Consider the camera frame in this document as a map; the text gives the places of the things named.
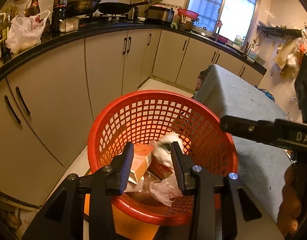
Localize clear plastic wrapper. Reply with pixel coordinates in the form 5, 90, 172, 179
124, 172, 184, 207

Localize white paper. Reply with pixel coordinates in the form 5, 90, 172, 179
152, 132, 184, 171

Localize long tan cardboard box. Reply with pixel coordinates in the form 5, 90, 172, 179
128, 143, 154, 184

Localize red and white snack bag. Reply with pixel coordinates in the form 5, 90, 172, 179
147, 158, 173, 180

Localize beige lower kitchen cabinets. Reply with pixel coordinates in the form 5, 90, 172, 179
0, 28, 263, 206

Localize person's right hand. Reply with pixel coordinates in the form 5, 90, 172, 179
277, 162, 307, 237

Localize hanging plastic bags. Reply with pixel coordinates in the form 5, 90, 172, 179
275, 27, 307, 78

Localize blue bag behind table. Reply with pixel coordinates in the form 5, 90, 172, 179
258, 88, 275, 102

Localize red plastic mesh basket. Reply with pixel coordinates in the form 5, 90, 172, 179
87, 89, 239, 227

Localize glass pot lid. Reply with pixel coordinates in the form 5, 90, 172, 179
194, 25, 213, 37

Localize red colander bowl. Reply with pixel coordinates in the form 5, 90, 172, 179
177, 8, 199, 20

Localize silver rice cooker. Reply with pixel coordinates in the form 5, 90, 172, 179
145, 5, 175, 25

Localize small metal seasoning container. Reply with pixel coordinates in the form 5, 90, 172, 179
59, 17, 80, 33

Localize white plastic bag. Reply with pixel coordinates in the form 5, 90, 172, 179
6, 10, 51, 54

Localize black frying pan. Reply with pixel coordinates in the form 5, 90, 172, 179
98, 1, 152, 15

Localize steel wok with lid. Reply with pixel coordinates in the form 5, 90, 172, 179
65, 0, 101, 17

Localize dark soy sauce bottle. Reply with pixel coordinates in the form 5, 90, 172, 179
25, 0, 41, 23

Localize yellow cap oil bottle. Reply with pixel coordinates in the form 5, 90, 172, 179
51, 0, 67, 34

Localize wall shelf rack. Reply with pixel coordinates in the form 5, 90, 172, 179
257, 25, 302, 38

